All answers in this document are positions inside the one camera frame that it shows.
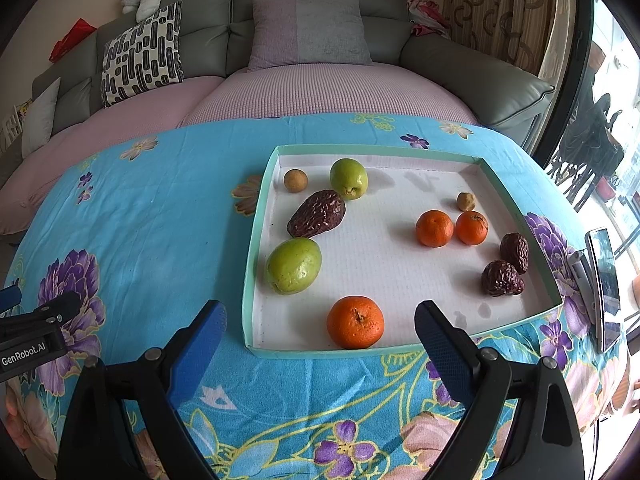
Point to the red bag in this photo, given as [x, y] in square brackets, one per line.
[80, 30]

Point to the black chair with clothes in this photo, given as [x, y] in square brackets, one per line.
[587, 152]

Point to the patterned curtain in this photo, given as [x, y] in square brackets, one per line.
[531, 34]

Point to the grey sofa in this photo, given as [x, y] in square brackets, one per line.
[216, 38]

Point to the orange mandarin with stem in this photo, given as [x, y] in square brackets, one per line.
[471, 228]

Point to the phone on stand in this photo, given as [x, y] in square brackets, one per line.
[605, 289]

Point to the white magazine rack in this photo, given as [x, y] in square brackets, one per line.
[12, 125]

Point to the purple grey cushion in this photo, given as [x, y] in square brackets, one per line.
[294, 32]

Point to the light grey cushion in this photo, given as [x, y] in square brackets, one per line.
[39, 119]

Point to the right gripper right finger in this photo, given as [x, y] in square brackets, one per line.
[543, 441]

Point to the black white patterned cushion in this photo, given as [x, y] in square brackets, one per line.
[144, 57]

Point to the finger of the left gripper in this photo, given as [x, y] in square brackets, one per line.
[10, 297]

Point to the green shallow cardboard tray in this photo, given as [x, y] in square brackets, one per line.
[374, 252]

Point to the orange mandarin front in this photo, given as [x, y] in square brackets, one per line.
[434, 229]

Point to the brown longan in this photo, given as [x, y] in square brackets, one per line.
[295, 181]

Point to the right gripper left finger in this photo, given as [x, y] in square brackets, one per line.
[97, 440]

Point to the silver phone stand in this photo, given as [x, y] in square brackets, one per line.
[580, 268]

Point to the pink red clothing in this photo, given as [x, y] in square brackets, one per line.
[426, 19]

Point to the walnut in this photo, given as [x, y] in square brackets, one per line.
[466, 201]

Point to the pink sofa seat cover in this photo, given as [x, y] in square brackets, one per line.
[282, 91]

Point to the dried red date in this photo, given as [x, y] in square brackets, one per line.
[322, 211]
[514, 249]
[500, 278]

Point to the green jujube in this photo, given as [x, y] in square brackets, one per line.
[293, 265]
[349, 178]

